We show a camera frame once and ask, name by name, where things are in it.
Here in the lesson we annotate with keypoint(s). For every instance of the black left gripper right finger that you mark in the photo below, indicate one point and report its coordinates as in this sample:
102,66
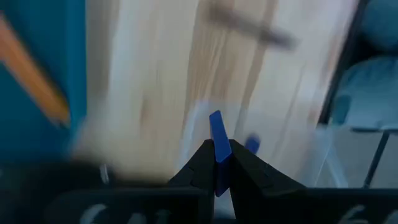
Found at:
252,174

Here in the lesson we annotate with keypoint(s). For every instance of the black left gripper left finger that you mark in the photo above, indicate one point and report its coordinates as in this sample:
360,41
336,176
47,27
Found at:
199,171

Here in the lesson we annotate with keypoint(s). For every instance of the blue eraser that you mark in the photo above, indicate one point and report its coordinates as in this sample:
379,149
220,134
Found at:
220,140

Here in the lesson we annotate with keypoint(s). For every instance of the purple pen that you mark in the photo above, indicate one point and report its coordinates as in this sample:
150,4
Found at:
252,26

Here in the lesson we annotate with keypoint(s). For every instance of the teal plastic bin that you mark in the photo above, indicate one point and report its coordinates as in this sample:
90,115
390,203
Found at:
37,140

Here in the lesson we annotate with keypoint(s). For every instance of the orange pencil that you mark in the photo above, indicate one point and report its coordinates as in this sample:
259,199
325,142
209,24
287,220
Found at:
31,74

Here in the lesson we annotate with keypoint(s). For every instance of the clear plastic bin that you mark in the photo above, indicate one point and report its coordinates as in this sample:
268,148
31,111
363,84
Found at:
280,140

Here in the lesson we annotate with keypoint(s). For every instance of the blue office chair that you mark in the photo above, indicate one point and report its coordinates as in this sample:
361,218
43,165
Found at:
373,87

